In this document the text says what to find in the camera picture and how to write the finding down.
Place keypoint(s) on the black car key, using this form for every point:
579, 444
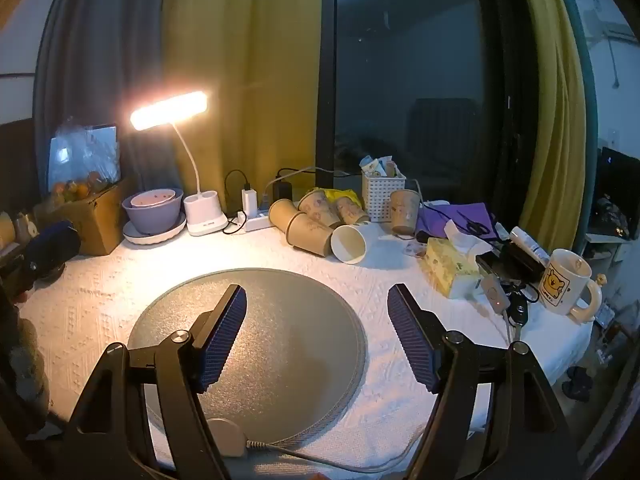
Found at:
517, 312

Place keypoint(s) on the round grey mat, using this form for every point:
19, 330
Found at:
280, 320

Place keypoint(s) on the purple bowl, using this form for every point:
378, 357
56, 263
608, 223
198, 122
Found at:
152, 219

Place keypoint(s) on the black monitor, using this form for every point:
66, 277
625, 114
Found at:
620, 175

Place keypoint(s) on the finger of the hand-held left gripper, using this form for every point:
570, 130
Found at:
50, 243

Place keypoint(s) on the white desk lamp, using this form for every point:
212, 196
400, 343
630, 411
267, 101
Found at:
205, 215

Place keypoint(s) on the white bear mug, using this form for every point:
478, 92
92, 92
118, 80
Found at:
560, 285

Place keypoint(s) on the clear plastic bag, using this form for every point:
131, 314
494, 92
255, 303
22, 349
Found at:
85, 160

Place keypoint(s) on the yellow curtain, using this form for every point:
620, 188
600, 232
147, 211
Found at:
555, 135
240, 60

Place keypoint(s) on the brown paper cup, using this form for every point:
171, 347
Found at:
282, 215
350, 211
405, 212
310, 235
317, 207

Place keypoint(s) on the dark slippers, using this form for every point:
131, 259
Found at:
577, 384

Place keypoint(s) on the pink bowl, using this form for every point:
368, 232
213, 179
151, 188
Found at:
152, 199

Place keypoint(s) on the small packets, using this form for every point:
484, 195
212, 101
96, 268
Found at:
372, 164

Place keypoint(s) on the small white device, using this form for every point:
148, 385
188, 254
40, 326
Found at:
492, 292

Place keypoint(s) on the black case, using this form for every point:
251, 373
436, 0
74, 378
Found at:
520, 262

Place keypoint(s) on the yellow tissue box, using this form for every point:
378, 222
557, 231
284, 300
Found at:
445, 267

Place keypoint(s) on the white power strip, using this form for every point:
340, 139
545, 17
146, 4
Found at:
257, 222

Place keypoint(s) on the white charger plug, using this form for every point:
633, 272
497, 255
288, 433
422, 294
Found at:
248, 200

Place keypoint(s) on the black scissors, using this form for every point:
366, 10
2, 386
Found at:
480, 229

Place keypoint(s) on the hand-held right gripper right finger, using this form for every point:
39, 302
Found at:
412, 340

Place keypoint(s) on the white plastic basket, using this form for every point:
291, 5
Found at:
382, 200

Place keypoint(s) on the white textured tablecloth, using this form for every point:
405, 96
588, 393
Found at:
100, 300

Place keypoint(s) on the grey curtain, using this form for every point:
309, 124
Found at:
100, 60

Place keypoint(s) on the yellow packet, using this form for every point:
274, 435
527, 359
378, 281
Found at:
342, 194

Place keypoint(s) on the cardboard box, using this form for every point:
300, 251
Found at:
100, 220

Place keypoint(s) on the white tube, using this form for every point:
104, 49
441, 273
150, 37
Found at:
527, 245

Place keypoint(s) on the black charger plug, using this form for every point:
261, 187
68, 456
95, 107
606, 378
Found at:
284, 191

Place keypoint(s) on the white lying paper cup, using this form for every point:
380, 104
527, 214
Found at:
348, 244

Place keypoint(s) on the purple cloth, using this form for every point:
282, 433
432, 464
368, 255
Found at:
467, 212

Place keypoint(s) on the black window frame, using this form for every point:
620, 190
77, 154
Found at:
327, 60

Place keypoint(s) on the white plate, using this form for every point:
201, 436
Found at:
150, 239

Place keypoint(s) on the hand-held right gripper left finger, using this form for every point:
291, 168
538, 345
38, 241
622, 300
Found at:
225, 340

